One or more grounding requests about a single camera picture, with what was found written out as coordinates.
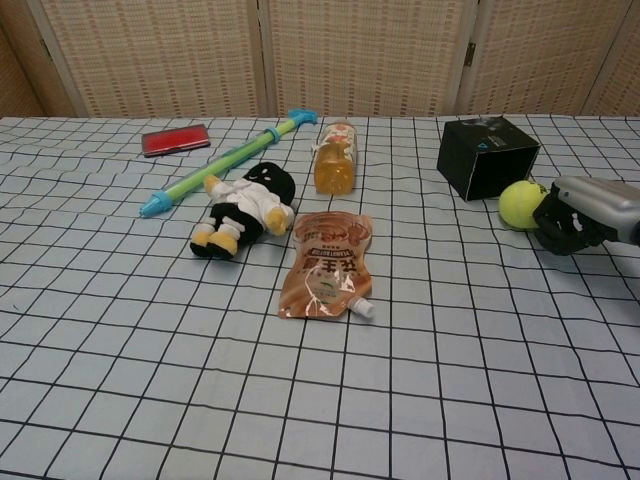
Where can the yellow tennis ball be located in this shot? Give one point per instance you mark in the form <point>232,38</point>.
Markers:
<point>520,205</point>

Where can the black-headed plush doll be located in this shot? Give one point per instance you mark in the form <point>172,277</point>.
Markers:
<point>240,210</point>

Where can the blue checked tablecloth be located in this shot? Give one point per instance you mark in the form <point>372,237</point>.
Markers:
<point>150,375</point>

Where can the amber tea bottle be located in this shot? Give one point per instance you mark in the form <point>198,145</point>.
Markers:
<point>336,170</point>

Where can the green and blue water squirter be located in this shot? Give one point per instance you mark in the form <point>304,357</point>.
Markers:
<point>235,153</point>

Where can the silver and black right robot hand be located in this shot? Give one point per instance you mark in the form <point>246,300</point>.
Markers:
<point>600,205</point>

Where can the brown peanut butter pouch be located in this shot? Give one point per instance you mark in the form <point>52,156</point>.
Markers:
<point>325,260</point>

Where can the black cardboard box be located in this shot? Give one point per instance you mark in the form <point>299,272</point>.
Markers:
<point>465,155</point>

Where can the red card case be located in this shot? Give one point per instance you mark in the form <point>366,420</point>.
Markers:
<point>175,140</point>

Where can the woven folding screen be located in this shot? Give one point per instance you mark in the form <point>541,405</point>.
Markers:
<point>165,55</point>

